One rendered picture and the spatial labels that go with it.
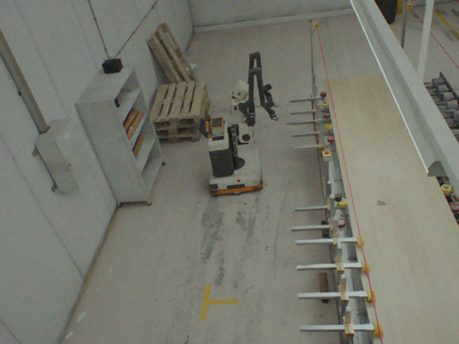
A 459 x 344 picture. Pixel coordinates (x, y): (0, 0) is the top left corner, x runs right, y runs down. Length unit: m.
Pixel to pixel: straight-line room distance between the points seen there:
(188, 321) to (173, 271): 0.66
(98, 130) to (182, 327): 2.36
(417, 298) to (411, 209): 0.88
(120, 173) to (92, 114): 0.85
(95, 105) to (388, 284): 3.42
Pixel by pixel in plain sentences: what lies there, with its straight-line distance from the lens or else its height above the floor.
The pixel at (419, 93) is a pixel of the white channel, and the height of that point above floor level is 2.46.
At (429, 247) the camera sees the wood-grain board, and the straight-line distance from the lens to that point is 3.53.
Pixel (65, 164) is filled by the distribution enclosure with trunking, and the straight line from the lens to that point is 4.26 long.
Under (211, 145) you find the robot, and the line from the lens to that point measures 4.94.
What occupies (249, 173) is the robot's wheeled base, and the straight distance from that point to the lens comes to 5.21.
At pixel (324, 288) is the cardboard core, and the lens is 4.21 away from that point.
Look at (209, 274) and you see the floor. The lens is 4.56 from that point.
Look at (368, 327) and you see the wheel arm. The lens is 2.97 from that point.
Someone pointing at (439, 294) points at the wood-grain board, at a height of 0.90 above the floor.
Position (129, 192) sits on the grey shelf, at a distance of 5.51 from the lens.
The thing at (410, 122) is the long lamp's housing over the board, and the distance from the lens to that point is 2.12.
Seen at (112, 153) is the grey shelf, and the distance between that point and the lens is 5.18.
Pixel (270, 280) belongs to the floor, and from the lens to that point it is 4.39.
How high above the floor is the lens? 3.48
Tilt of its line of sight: 37 degrees down
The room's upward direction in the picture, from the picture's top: 11 degrees counter-clockwise
